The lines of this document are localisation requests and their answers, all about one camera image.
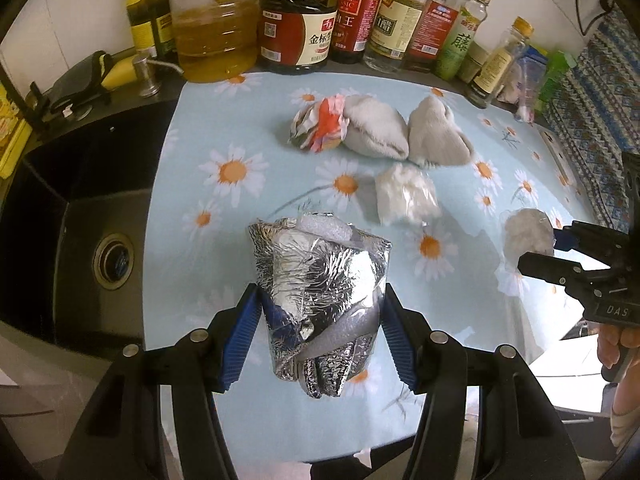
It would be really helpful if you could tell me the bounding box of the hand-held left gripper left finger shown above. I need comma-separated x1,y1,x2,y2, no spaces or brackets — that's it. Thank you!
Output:
55,282,266,480

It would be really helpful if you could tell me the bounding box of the large cooking oil jug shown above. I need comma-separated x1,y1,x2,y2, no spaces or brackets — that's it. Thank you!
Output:
167,0,261,83

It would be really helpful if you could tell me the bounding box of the small seasoning jar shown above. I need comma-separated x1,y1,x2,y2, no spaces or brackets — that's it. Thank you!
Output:
457,42,488,86

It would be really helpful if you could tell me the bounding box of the green label oil bottle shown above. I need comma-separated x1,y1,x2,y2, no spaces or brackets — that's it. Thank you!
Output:
434,0,493,81

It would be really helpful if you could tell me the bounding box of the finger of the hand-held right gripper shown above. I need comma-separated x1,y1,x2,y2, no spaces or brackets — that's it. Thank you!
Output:
552,222,626,256
517,252,601,288

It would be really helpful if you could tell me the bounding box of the clear bottle red label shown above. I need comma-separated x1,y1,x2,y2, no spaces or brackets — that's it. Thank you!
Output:
402,0,471,73

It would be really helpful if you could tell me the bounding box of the clear vinegar bottle yellow label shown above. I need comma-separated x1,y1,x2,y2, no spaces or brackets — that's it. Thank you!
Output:
362,0,436,73

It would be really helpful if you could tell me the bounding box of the red and white crumpled wrapper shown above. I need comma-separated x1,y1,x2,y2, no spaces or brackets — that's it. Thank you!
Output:
287,94,351,153

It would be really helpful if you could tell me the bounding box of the dark soy sauce jug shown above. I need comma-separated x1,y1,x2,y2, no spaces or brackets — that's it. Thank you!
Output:
257,0,341,76

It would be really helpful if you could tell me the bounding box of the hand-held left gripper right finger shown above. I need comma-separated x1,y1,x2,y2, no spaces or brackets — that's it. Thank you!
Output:
380,285,586,480

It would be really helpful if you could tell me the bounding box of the green bottle yellow label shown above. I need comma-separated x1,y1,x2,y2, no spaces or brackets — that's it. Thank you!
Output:
125,0,176,61

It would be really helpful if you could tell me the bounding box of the black kitchen sink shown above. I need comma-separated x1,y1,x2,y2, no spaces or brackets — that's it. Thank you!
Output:
0,105,173,361

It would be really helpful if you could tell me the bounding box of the person's right forearm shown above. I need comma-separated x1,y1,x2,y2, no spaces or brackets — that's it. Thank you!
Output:
609,385,640,466

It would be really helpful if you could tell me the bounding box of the silver foil bag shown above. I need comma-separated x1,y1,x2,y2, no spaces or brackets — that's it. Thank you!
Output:
247,212,393,400

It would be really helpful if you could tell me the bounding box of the person's right hand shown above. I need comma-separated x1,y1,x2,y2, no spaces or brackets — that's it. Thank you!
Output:
596,322,640,383

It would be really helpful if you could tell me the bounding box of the blue daisy print tablecloth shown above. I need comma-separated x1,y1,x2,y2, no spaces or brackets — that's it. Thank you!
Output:
142,67,621,463

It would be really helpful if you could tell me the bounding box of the white power strip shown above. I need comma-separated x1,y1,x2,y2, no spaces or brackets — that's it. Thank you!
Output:
537,125,576,191

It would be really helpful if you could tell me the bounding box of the green plastic bag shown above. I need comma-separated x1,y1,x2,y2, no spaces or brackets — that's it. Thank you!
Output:
537,50,578,111

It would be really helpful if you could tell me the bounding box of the blue patterned woven cloth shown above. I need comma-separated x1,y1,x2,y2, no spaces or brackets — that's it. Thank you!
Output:
542,7,640,233

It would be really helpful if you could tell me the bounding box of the clear plastic bag white wad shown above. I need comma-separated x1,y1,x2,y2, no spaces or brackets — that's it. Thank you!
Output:
495,207,558,291

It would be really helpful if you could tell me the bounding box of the yellow sponge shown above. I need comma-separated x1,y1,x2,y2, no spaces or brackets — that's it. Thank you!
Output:
100,55,138,91

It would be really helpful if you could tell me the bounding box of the metal soap dispenser pump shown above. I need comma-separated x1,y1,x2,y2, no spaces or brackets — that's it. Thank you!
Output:
132,51,183,98

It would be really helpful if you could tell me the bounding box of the grey crumpled cloth wad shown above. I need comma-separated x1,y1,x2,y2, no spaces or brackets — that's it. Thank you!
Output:
340,95,411,161
407,96,475,167

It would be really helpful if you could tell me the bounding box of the yellow dish soap bottle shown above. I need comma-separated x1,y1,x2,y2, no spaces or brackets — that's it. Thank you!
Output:
0,85,33,178

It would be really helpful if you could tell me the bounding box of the small bottle yellow cap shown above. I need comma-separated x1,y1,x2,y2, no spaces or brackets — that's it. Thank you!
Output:
470,16,535,110

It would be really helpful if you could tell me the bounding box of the red label dark sauce bottle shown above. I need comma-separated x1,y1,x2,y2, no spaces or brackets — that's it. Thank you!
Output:
330,0,391,66

